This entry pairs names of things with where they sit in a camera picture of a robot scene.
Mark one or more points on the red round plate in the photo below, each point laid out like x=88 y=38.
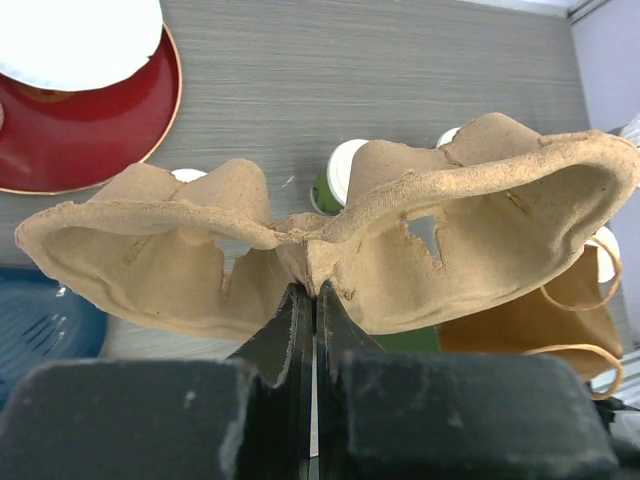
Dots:
x=55 y=142

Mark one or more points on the green paper bag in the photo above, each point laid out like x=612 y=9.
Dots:
x=567 y=318

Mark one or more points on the white paper plate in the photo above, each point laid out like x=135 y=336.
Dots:
x=77 y=45

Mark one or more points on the green paper cup stack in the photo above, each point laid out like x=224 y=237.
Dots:
x=605 y=243

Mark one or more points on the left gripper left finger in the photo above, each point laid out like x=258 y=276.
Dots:
x=245 y=417

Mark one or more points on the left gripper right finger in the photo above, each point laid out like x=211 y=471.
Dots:
x=449 y=416

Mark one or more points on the blue leaf-shaped dish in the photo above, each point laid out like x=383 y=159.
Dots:
x=42 y=321

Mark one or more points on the spare white lid stack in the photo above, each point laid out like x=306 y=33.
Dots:
x=187 y=175

